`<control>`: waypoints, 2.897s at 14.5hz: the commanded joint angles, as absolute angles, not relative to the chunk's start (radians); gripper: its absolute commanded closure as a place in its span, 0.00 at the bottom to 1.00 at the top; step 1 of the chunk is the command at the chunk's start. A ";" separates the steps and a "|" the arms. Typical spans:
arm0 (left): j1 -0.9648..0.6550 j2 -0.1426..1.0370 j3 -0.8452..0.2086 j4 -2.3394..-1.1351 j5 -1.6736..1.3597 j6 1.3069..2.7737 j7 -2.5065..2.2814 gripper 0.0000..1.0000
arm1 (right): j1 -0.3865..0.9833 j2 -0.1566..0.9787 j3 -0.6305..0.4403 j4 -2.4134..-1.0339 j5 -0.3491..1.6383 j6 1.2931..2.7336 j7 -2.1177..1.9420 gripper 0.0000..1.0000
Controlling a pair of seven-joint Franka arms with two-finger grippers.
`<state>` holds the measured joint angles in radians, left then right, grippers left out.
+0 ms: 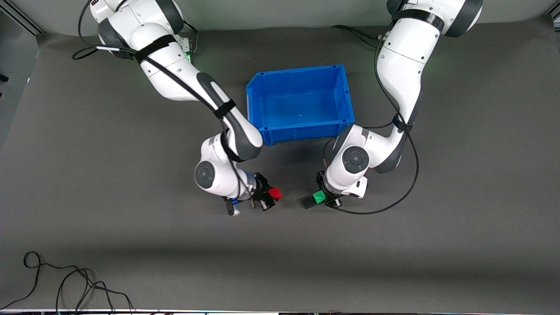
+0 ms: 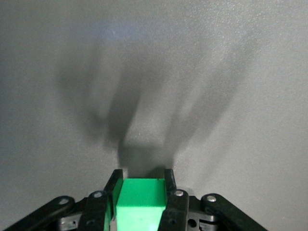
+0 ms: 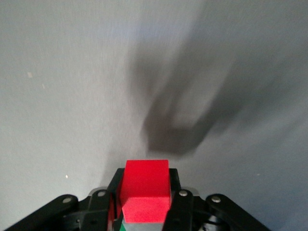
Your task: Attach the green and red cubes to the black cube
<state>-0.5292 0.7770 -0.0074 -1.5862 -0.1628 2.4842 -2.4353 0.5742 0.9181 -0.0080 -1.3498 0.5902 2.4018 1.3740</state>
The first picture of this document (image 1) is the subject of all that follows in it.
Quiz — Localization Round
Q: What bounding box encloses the dark grey table mat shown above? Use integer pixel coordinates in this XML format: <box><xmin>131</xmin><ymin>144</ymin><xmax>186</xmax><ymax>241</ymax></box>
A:
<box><xmin>0</xmin><ymin>20</ymin><xmax>560</xmax><ymax>312</ymax></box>

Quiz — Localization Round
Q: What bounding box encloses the loose thin black cable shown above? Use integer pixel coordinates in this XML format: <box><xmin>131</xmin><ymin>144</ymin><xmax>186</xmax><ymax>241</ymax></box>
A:
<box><xmin>0</xmin><ymin>251</ymin><xmax>134</xmax><ymax>312</ymax></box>

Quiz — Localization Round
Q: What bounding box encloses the black arm base cable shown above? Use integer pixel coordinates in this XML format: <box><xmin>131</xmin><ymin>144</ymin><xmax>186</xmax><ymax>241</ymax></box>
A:
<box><xmin>330</xmin><ymin>25</ymin><xmax>382</xmax><ymax>46</ymax></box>
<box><xmin>182</xmin><ymin>20</ymin><xmax>200</xmax><ymax>54</ymax></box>

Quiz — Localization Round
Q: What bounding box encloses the black left arm base cable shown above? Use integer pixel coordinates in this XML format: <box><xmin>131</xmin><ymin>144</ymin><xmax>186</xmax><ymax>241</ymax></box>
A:
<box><xmin>330</xmin><ymin>25</ymin><xmax>382</xmax><ymax>46</ymax></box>

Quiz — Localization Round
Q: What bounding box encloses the blue plastic storage bin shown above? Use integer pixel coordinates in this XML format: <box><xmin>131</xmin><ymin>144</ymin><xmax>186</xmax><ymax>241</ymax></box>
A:
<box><xmin>246</xmin><ymin>64</ymin><xmax>355</xmax><ymax>147</ymax></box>

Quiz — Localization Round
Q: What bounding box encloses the black right arm base cable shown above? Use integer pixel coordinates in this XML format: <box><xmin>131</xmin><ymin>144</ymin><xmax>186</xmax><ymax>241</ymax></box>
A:
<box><xmin>182</xmin><ymin>20</ymin><xmax>200</xmax><ymax>54</ymax></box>

